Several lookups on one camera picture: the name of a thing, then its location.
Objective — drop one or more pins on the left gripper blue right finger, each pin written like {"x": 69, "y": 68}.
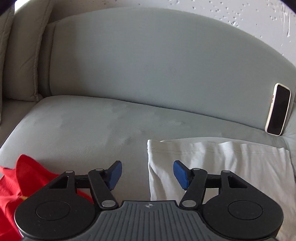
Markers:
{"x": 193, "y": 181}

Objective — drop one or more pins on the grey green sofa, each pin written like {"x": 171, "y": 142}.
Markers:
{"x": 112, "y": 79}

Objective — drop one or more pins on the white hoodie with cursive lettering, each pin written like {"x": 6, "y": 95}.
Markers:
{"x": 267, "y": 168}

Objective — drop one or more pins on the smartphone in white case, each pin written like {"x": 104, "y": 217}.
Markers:
{"x": 278, "y": 111}

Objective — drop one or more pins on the red sweater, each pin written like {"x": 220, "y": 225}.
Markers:
{"x": 42, "y": 205}

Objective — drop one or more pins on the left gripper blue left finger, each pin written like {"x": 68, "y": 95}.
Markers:
{"x": 102, "y": 182}

